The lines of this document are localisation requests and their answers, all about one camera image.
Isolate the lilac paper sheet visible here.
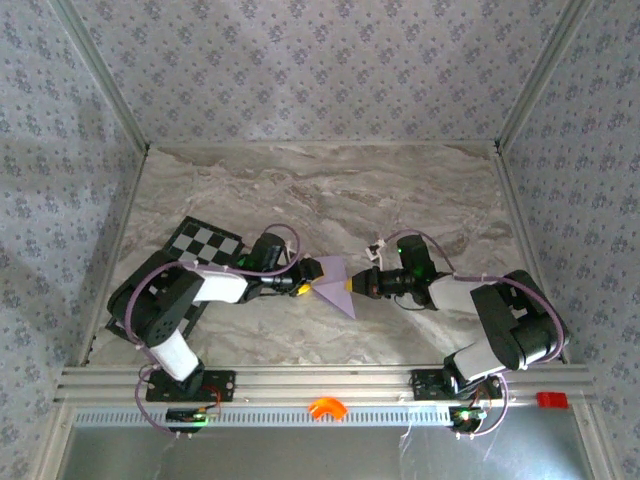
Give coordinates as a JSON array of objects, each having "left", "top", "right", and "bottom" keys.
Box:
[{"left": 309, "top": 254, "right": 359, "bottom": 320}]

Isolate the shiny metal sheet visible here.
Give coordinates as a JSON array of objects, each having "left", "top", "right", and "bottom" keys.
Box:
[{"left": 59, "top": 424, "right": 591, "bottom": 480}]

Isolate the black grey checkerboard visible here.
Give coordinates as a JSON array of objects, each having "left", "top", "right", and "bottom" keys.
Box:
[{"left": 105, "top": 215, "right": 246, "bottom": 346}]

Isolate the orange curved plastic piece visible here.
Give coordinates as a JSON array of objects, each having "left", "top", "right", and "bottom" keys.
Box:
[{"left": 307, "top": 397, "right": 347, "bottom": 421}]

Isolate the small circuit board green light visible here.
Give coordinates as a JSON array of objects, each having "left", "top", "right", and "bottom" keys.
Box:
[
  {"left": 448, "top": 405, "right": 489, "bottom": 431},
  {"left": 165, "top": 407, "right": 221, "bottom": 426}
]

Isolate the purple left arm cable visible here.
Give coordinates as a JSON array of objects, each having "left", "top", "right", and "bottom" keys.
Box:
[{"left": 124, "top": 223, "right": 301, "bottom": 439}]

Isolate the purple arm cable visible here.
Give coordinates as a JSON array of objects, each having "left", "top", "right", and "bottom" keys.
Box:
[
  {"left": 382, "top": 228, "right": 569, "bottom": 440},
  {"left": 124, "top": 223, "right": 301, "bottom": 439}
]

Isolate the aluminium frame rail wide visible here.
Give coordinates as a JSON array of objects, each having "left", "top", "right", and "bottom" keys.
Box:
[{"left": 54, "top": 364, "right": 594, "bottom": 404}]

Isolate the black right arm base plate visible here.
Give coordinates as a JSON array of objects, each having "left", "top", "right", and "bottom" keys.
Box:
[{"left": 410, "top": 368, "right": 504, "bottom": 401}]

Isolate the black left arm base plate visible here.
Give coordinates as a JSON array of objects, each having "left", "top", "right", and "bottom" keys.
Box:
[{"left": 145, "top": 368, "right": 236, "bottom": 403}]

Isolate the thin aluminium table rail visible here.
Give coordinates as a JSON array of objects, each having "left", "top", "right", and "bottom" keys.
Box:
[{"left": 147, "top": 139, "right": 501, "bottom": 150}]

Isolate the slotted grey cable duct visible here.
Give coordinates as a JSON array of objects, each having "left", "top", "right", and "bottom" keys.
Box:
[{"left": 74, "top": 403, "right": 456, "bottom": 429}]

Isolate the aluminium table side rail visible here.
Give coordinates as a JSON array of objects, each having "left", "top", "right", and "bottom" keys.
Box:
[
  {"left": 74, "top": 147, "right": 151, "bottom": 369},
  {"left": 492, "top": 144, "right": 571, "bottom": 366}
]

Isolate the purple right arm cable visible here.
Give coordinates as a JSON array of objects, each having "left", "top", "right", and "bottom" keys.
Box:
[{"left": 382, "top": 228, "right": 569, "bottom": 440}]

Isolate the aluminium frame post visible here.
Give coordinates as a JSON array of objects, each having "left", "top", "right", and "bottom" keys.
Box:
[
  {"left": 49, "top": 0, "right": 151, "bottom": 154},
  {"left": 494, "top": 0, "right": 596, "bottom": 154}
]

